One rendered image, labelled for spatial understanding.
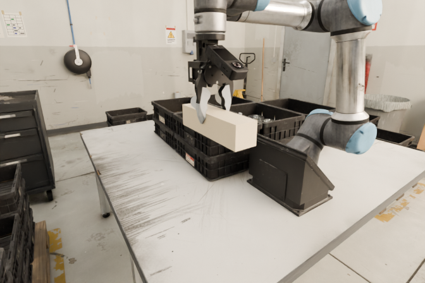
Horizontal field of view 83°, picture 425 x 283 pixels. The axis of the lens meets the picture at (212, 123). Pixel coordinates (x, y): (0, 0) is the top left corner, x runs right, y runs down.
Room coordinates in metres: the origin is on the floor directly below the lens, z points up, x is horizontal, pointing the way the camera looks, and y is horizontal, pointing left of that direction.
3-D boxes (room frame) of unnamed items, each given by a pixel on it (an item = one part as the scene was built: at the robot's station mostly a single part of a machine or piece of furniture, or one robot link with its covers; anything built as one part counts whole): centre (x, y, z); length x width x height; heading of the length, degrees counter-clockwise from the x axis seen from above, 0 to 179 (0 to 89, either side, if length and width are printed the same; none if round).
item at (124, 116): (2.64, 0.98, 0.37); 0.40 x 0.30 x 0.45; 124
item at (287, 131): (1.32, -0.27, 0.87); 0.40 x 0.30 x 0.11; 31
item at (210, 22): (0.60, 0.01, 1.31); 0.08 x 0.08 x 0.05
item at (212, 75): (0.61, 0.01, 1.23); 0.09 x 0.08 x 0.12; 34
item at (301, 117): (1.32, -0.27, 0.92); 0.40 x 0.30 x 0.02; 31
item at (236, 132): (0.59, -0.01, 1.08); 0.24 x 0.06 x 0.06; 34
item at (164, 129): (1.51, 0.19, 0.76); 0.40 x 0.30 x 0.12; 31
